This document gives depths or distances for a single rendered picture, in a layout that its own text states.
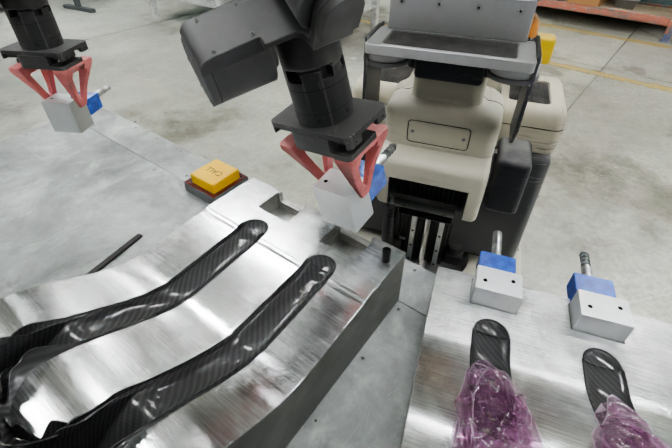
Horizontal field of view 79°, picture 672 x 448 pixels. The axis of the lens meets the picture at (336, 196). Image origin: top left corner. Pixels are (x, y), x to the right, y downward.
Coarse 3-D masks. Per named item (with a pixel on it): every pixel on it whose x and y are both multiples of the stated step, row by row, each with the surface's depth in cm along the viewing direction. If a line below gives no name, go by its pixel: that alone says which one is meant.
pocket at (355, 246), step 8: (336, 232) 53; (344, 232) 54; (328, 240) 52; (336, 240) 54; (344, 240) 54; (352, 240) 53; (360, 240) 52; (336, 248) 53; (344, 248) 53; (352, 248) 53; (360, 248) 53; (352, 256) 52
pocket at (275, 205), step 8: (280, 192) 58; (272, 200) 58; (280, 200) 59; (264, 208) 57; (272, 208) 58; (280, 208) 59; (288, 208) 58; (296, 208) 58; (280, 216) 58; (288, 216) 58
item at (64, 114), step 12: (60, 96) 67; (96, 96) 72; (48, 108) 66; (60, 108) 66; (72, 108) 66; (84, 108) 69; (96, 108) 72; (60, 120) 67; (72, 120) 67; (84, 120) 69; (72, 132) 68
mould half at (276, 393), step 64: (256, 192) 58; (192, 256) 49; (256, 256) 49; (0, 320) 36; (192, 320) 42; (320, 320) 42; (64, 384) 32; (128, 384) 33; (256, 384) 36; (320, 384) 42
